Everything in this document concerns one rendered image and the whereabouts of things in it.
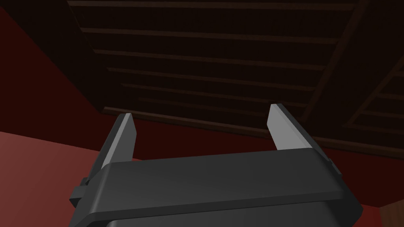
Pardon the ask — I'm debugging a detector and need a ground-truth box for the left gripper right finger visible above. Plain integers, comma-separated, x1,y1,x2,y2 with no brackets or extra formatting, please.
266,103,322,152

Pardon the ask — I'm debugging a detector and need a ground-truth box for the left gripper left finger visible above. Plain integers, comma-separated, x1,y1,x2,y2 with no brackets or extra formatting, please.
88,113,137,181

